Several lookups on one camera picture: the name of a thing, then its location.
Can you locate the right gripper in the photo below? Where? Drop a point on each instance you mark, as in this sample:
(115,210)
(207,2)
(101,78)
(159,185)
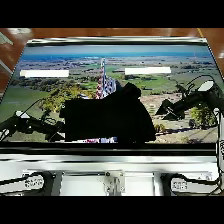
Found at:
(170,110)

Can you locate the black garment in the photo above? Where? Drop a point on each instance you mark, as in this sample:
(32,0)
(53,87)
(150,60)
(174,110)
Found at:
(106,116)

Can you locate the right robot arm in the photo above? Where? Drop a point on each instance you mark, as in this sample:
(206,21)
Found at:
(207,96)

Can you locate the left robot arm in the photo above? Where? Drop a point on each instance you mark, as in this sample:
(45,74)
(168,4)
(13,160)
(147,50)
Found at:
(23,124)

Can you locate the silver frame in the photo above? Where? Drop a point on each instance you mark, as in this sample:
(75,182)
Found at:
(83,166)

